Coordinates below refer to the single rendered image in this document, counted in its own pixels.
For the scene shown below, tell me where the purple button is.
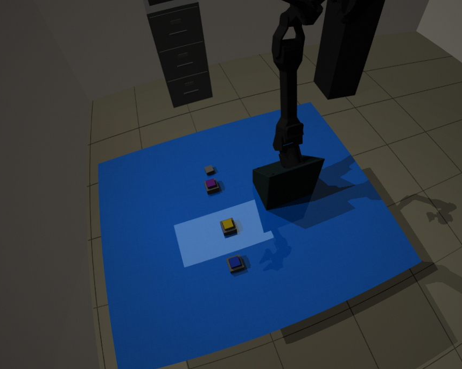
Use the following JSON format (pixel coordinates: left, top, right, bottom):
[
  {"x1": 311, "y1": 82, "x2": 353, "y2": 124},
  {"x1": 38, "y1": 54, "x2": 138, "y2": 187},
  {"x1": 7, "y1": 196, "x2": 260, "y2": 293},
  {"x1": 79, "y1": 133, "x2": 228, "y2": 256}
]
[{"x1": 204, "y1": 178, "x2": 219, "y2": 194}]

